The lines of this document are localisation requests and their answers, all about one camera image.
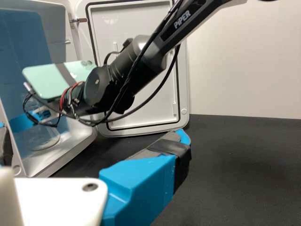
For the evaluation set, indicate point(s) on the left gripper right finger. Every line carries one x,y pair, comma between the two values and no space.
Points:
141,183

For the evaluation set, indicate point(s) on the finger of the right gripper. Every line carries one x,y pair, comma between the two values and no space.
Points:
20,123

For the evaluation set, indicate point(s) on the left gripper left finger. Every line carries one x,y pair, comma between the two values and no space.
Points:
5,146

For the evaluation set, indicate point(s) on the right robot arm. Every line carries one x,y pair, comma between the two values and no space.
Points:
141,61

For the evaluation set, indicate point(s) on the clear flask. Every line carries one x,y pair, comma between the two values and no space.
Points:
44,137

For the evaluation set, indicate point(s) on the white incubator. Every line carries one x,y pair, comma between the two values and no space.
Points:
70,146

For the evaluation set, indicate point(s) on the incubator door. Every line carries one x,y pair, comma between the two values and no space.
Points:
131,28

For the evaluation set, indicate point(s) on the right wrist camera phone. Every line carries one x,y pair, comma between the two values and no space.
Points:
49,80

